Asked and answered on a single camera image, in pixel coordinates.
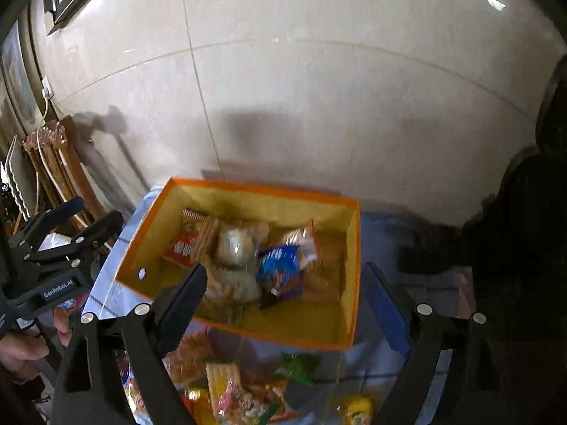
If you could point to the clear orange snack packet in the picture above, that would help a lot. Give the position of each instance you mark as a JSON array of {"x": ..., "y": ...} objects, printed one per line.
[{"x": 303, "y": 234}]

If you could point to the white wall socket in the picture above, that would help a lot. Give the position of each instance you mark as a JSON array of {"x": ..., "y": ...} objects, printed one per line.
[{"x": 47, "y": 87}]

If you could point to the pale snack packet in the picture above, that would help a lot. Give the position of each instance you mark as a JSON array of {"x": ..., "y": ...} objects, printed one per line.
[{"x": 234, "y": 285}]

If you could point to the bright green snack bag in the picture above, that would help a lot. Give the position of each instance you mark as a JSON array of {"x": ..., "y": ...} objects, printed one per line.
[{"x": 297, "y": 368}]

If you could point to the person's left hand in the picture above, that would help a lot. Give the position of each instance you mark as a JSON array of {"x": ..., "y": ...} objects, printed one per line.
[{"x": 22, "y": 354}]

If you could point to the blue checked tablecloth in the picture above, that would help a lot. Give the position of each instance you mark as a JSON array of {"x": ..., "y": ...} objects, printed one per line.
[{"x": 385, "y": 239}]

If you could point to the orange cardboard box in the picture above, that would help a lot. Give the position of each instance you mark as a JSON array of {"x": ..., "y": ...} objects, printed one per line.
[{"x": 310, "y": 318}]

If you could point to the dark carved wooden furniture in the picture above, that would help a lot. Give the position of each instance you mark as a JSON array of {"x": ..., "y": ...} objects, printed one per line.
[{"x": 522, "y": 230}]

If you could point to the striped biscuit packet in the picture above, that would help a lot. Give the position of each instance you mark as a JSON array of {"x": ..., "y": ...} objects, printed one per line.
[{"x": 206, "y": 234}]

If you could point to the carved wooden chair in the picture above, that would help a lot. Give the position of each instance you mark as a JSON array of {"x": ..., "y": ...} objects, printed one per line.
[{"x": 53, "y": 159}]

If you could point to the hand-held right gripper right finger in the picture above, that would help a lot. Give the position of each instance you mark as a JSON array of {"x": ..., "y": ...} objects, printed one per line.
[{"x": 392, "y": 318}]

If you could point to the red snack bag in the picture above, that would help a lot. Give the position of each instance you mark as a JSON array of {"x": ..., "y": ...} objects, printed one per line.
[{"x": 179, "y": 248}]

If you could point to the pile of snack packets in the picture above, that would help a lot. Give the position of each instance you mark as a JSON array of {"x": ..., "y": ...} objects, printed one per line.
[{"x": 230, "y": 389}]

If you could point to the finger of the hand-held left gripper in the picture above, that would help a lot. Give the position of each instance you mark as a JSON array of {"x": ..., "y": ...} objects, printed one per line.
[
  {"x": 66, "y": 209},
  {"x": 104, "y": 225}
]

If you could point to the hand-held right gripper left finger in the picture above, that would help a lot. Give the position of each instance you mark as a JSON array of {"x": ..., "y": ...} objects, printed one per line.
[{"x": 184, "y": 307}]

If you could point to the blue snack bag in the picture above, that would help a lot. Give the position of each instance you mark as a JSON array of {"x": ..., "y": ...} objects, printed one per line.
[{"x": 279, "y": 265}]

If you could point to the white round snack packet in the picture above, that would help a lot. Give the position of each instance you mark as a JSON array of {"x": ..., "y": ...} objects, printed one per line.
[{"x": 237, "y": 245}]

